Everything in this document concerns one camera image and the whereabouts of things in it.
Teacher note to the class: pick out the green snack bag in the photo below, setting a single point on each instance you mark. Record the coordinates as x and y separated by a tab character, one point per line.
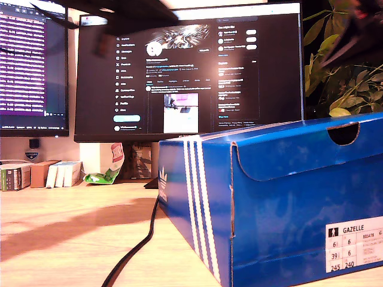
104	176

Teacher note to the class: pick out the brown cardboard box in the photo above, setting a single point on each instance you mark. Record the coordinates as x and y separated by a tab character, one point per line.
40	175

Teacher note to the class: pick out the blue shoebox with white stripes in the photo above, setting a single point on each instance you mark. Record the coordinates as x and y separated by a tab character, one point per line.
284	194

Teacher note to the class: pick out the small black cube device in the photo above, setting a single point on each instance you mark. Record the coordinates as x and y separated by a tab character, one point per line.
34	143

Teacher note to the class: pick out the green leafy houseplant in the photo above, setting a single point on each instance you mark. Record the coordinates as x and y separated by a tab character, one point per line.
347	95

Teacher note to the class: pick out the computer monitor with purple terminal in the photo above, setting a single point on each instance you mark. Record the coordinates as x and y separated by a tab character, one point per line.
27	65

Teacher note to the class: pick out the green and dark patterned carton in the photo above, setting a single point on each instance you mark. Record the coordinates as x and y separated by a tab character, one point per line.
13	178

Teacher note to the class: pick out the dark shield-shaped badge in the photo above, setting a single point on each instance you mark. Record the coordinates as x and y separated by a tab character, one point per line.
31	155

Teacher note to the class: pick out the large black computer monitor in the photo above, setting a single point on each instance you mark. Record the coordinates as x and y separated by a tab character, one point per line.
191	74

